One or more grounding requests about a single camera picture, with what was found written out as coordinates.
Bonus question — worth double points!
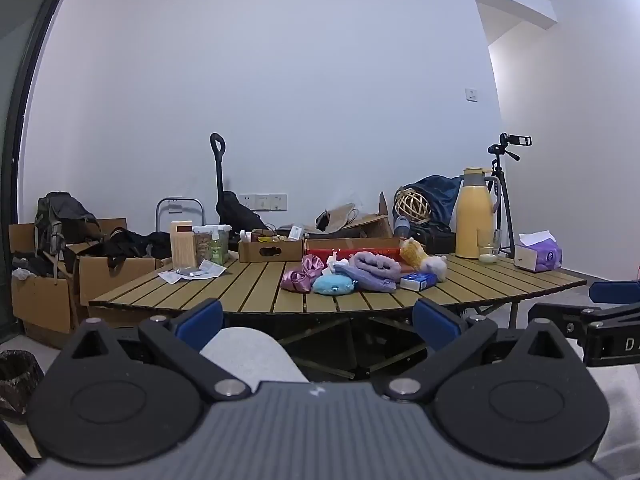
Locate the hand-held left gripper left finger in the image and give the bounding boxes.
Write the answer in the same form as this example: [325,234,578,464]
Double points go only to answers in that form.
[57,299,251,403]

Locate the black trash bin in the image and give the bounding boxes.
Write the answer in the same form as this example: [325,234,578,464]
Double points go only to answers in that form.
[0,350,45,423]

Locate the light blue plush toy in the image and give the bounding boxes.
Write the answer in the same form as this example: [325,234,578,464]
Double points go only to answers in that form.
[312,272,359,296]

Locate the brown paper bag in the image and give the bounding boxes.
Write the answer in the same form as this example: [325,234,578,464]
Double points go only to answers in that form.
[316,203,358,233]

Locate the clear glass cup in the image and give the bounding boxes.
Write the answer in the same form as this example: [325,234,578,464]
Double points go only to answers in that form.
[476,228,502,265]

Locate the grey backpack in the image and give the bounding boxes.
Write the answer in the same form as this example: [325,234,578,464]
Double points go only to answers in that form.
[34,191,103,261]

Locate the person's leg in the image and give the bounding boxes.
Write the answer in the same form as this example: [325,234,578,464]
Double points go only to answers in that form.
[587,365,640,471]
[200,326,311,386]

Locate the yellow thermos jug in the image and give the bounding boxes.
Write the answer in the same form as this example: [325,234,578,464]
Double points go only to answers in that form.
[454,166,502,261]

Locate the white papers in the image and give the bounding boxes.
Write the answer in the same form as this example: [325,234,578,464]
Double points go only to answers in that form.
[157,259,228,285]

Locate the dark blue bag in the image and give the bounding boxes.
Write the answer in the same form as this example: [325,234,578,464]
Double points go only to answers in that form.
[400,175,463,233]

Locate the large brown cardboard box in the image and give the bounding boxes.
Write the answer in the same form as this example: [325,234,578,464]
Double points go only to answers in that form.
[9,217,128,348]
[75,254,173,307]

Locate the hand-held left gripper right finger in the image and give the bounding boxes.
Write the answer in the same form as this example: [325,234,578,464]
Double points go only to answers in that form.
[382,299,586,403]

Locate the dark glass door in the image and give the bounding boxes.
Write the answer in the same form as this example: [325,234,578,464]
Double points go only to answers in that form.
[0,0,71,346]

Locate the person's left leg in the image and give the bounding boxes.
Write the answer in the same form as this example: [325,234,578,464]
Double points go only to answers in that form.
[200,326,311,386]

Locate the blue tissue packet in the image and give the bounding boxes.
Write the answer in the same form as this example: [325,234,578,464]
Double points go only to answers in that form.
[399,272,437,292]

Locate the black trolley handle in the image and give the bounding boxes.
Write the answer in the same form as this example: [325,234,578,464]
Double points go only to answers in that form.
[209,132,228,216]

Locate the yellow white plush toy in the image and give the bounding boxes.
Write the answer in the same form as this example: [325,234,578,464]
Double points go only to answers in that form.
[399,238,449,283]

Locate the person's right leg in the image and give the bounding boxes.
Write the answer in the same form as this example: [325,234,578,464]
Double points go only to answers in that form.
[587,365,640,471]

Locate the black duffel bag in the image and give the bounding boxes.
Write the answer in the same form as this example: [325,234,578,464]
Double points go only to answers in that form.
[407,220,458,255]

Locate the black trolley bag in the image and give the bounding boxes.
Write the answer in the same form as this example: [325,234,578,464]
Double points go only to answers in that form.
[216,190,268,241]

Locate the red cardboard box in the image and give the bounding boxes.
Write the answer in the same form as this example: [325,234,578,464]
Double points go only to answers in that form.
[304,237,416,266]

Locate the small brown cardboard box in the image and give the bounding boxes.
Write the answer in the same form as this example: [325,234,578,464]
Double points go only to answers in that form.
[237,237,306,264]

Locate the light wooden box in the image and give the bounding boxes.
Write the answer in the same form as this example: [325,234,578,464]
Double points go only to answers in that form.
[170,220,198,268]

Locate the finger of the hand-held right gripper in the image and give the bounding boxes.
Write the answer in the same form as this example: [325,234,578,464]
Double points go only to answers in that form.
[589,280,640,307]
[527,301,608,338]

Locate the purple tissue pack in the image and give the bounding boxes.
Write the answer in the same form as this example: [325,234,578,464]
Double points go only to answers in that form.
[513,230,563,273]

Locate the open brown cardboard box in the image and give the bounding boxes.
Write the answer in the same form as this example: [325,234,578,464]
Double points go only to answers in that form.
[305,191,396,240]

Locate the purple knit cloth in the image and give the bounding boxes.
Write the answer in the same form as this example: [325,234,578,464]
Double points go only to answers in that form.
[336,265,398,293]

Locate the black cloth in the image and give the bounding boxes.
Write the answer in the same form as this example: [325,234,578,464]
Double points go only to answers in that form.
[90,227,173,261]

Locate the metal folding stool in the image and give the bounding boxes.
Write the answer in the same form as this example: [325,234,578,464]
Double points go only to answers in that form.
[155,197,205,235]

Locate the clear storage jar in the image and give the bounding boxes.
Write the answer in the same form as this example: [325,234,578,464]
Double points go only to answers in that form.
[192,224,232,263]

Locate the woven rattan ball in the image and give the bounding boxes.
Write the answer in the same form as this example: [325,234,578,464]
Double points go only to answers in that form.
[394,187,432,223]

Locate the white wall socket strip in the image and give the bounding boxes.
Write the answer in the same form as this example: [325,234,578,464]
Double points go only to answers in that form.
[238,193,289,212]

